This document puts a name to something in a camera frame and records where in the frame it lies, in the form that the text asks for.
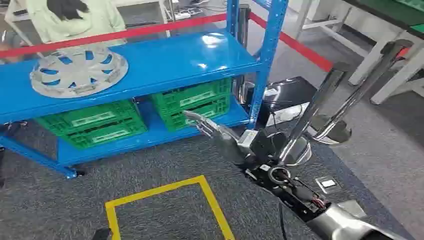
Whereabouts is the white power strip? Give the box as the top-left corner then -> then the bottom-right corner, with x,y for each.
172,10 -> 194,21

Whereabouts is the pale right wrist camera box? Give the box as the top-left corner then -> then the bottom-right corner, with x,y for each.
237,129 -> 260,149

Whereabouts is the grey floor cover plate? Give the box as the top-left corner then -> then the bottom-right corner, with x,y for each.
337,200 -> 367,220

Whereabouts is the black hanging arm cable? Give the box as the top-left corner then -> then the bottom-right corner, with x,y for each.
278,202 -> 288,240

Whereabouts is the black robot left foot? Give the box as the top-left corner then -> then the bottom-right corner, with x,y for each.
92,227 -> 112,240

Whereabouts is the person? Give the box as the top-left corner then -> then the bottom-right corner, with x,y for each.
24,0 -> 127,51

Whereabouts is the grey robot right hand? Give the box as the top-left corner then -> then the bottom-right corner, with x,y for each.
183,110 -> 258,169

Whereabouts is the red barrier belt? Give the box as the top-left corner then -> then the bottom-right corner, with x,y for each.
249,12 -> 334,73
0,13 -> 228,60

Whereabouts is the silver wheel hubcap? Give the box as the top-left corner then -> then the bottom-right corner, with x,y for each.
29,46 -> 129,99

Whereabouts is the chrome stanchion post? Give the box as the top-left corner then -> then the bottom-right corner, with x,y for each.
231,3 -> 256,105
258,62 -> 349,167
308,39 -> 414,147

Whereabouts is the black glossy rounded base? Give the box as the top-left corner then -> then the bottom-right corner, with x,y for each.
256,76 -> 320,130

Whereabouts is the yellow floor tape frame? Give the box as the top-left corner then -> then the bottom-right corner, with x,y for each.
105,175 -> 236,240

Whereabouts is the blue metal shelf rack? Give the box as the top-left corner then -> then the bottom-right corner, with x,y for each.
0,0 -> 290,180

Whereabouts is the green plastic crate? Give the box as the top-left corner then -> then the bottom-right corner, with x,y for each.
150,77 -> 233,133
34,99 -> 148,150

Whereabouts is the white table with green top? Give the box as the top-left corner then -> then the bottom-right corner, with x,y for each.
293,0 -> 424,106

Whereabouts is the silver floor outlet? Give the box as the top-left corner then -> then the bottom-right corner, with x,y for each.
314,175 -> 342,195

